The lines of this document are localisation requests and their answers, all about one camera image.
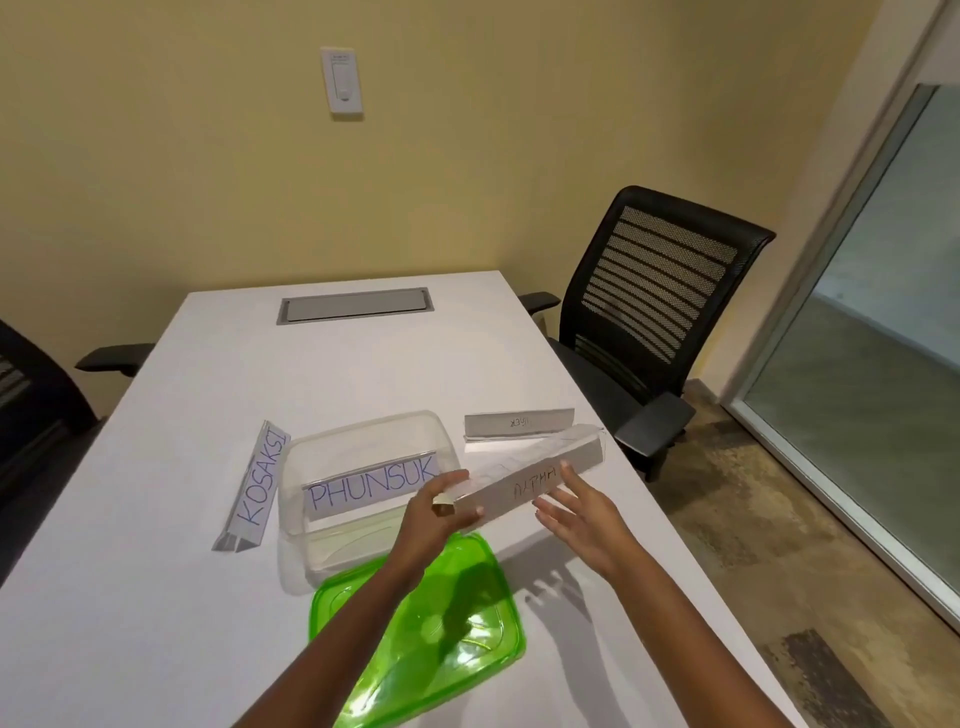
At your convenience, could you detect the white wall switch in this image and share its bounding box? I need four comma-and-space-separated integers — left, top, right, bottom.
320, 46, 365, 116

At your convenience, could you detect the white framed glass door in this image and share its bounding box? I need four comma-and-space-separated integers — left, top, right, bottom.
723, 0, 960, 631

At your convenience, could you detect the green plastic lid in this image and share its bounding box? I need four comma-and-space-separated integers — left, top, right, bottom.
308, 530, 528, 728

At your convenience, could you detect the person's right hand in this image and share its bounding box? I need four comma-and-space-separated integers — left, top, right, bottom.
532, 461, 646, 583

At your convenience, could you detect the grey table cable hatch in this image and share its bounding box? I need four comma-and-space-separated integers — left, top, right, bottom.
275, 287, 435, 326

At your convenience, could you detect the clear plastic container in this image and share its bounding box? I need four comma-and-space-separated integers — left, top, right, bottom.
277, 409, 463, 594

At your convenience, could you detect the person's left forearm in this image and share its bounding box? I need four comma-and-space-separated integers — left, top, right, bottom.
232, 554, 429, 728

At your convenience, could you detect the person's left hand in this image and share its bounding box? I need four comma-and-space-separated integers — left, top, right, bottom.
389, 470, 487, 579

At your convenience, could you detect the person's right forearm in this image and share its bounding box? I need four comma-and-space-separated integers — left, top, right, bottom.
607, 551, 796, 728

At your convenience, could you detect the black mesh office chair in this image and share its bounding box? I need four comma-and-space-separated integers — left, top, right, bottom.
0, 318, 157, 586
517, 185, 778, 484

